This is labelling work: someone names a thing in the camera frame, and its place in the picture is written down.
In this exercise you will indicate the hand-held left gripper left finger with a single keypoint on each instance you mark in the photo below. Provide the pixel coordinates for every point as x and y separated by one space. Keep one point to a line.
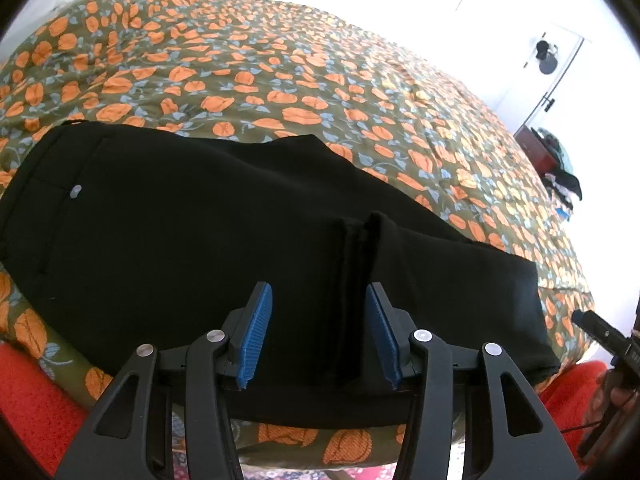
255 335

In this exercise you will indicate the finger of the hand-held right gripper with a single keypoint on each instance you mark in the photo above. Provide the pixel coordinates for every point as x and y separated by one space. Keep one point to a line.
597 330

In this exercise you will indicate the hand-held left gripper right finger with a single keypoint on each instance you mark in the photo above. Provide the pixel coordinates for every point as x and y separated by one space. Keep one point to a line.
382 335

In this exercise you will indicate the black pants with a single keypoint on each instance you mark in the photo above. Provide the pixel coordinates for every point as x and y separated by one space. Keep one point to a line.
200 235

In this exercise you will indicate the person's right hand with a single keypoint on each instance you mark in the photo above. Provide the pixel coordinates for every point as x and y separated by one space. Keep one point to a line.
615 390

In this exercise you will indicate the red textured cloth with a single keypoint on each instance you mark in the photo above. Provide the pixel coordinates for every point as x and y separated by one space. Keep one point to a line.
40 400
570 400

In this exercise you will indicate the patterned rug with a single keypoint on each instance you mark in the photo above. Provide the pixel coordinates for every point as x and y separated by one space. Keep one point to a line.
300 472

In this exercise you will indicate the pile of clothes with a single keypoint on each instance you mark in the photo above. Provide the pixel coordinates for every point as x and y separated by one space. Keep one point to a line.
562 175

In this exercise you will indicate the dark red wooden dresser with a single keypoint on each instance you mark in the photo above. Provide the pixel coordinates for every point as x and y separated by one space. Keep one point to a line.
532 147

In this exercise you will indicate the white door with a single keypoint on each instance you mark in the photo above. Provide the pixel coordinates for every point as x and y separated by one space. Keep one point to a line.
530 90

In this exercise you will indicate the orange floral blanket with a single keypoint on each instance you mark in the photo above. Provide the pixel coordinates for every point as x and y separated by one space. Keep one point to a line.
300 85

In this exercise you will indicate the grey round item on door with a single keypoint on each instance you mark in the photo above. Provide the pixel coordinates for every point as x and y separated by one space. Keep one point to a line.
548 65

